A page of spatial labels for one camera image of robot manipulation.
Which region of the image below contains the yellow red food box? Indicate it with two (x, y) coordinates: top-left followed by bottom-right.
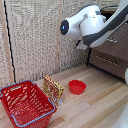
(42, 74), (65, 107)

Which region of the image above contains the beige wicker folding screen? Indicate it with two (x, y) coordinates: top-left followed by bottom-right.
(0, 0), (101, 88)

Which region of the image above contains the red plastic bowl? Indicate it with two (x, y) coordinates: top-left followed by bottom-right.
(68, 79), (87, 96)

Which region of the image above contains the red basket blue rim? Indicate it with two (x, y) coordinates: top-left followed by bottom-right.
(0, 79), (58, 128)

